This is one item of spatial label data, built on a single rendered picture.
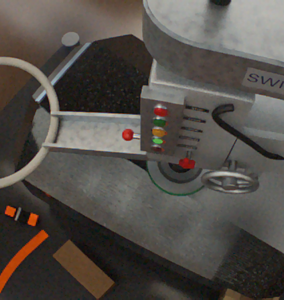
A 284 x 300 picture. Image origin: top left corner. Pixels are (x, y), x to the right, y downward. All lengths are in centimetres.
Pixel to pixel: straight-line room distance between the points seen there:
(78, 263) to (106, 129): 88
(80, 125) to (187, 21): 83
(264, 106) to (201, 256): 73
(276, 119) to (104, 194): 80
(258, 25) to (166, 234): 101
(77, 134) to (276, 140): 70
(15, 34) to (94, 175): 147
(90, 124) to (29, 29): 149
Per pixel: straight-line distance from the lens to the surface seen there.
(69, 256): 216
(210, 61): 74
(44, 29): 284
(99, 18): 283
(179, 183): 149
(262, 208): 155
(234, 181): 113
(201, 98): 86
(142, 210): 159
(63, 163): 167
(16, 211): 237
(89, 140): 146
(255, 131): 101
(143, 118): 94
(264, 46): 73
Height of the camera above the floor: 226
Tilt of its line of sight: 70 degrees down
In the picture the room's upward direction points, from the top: 3 degrees clockwise
